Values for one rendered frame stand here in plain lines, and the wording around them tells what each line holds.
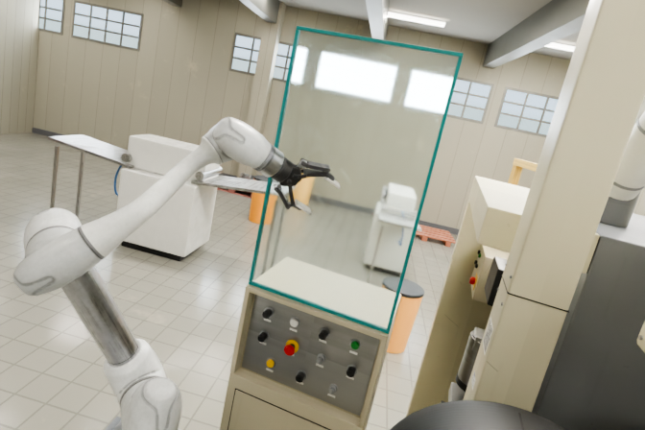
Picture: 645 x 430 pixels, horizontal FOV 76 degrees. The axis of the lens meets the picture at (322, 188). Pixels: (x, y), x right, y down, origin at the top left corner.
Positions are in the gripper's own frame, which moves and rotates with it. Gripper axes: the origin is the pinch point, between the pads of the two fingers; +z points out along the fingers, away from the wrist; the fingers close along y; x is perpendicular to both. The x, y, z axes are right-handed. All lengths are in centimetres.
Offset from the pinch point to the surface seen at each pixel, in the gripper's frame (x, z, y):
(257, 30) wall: -749, 119, 119
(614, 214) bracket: 22, 67, -64
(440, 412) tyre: 70, 13, -6
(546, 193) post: 43, 9, -51
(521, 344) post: 60, 27, -25
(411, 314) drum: -95, 221, 87
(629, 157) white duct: 19, 50, -76
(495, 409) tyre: 72, 18, -16
